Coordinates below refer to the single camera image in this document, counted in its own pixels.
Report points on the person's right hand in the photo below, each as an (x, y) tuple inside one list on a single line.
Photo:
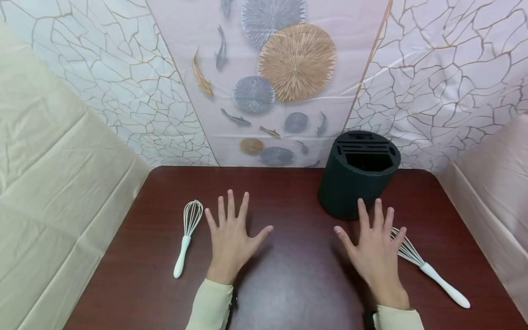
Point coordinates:
[(377, 261)]

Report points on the person's left hand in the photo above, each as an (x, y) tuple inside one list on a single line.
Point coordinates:
[(229, 247)]

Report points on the person's left middle finger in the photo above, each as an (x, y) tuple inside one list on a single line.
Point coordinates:
[(231, 205)]

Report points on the person's right little finger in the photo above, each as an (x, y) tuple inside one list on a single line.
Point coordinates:
[(399, 238)]

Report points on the person's right thumb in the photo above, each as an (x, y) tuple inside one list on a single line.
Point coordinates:
[(345, 237)]

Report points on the person's left little finger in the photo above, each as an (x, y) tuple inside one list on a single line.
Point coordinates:
[(210, 219)]

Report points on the person's left thumb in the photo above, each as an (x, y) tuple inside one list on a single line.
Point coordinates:
[(261, 236)]

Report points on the person's right index finger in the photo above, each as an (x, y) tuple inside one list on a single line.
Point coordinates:
[(364, 214)]

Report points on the person's left ring finger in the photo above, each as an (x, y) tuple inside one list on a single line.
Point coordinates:
[(222, 210)]

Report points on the person's right middle finger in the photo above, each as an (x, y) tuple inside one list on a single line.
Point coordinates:
[(378, 213)]

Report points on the person's left index finger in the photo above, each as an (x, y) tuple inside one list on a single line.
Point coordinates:
[(243, 207)]

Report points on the person's right ring finger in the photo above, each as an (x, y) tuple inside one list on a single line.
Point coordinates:
[(388, 221)]

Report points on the person's right forearm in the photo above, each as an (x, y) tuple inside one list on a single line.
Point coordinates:
[(398, 319)]

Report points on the person's left forearm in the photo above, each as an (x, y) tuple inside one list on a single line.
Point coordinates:
[(209, 306)]

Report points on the black knife block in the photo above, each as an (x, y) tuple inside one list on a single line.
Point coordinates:
[(354, 176)]

